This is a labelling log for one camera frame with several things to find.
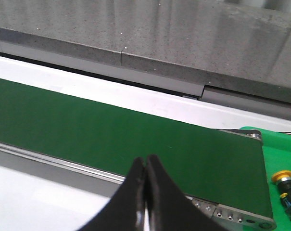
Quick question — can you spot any green conveyor belt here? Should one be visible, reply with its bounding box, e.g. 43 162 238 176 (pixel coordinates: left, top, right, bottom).
0 79 273 218

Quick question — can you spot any green plastic tray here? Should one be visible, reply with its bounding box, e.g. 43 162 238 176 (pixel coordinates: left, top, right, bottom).
241 126 291 231

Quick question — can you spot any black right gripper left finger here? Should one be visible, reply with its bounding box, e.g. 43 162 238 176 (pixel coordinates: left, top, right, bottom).
80 157 145 231

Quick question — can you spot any yellow push button switch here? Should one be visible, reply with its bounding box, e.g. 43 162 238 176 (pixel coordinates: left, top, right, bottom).
271 170 291 221

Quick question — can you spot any aluminium conveyor frame rail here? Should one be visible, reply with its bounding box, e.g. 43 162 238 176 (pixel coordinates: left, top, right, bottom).
0 143 276 231

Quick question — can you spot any grey stone countertop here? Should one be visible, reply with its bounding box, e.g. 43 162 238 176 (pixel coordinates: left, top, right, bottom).
0 0 291 116

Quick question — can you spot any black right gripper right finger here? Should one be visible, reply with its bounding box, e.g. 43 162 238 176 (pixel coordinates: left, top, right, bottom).
146 154 225 231

